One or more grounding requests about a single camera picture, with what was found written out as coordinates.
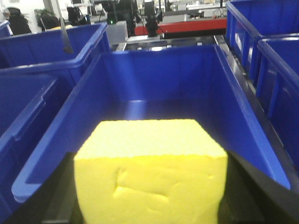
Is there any yellow foam block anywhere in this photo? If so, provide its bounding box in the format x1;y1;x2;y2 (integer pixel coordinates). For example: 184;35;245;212
73;119;228;224

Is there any blue target bin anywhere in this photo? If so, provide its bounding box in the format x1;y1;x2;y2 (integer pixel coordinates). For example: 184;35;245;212
11;45;291;203

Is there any blue bin left front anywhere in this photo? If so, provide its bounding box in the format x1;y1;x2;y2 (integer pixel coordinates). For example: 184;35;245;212
0;74;73;222

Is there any blue bin left rear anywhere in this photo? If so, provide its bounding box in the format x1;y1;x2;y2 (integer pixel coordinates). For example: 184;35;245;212
0;22;110;85

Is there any blue bin right front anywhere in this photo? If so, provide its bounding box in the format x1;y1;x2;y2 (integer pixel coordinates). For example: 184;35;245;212
256;37;299;182

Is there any blue bin right rear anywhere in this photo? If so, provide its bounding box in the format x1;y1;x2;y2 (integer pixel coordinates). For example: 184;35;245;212
226;0;299;85

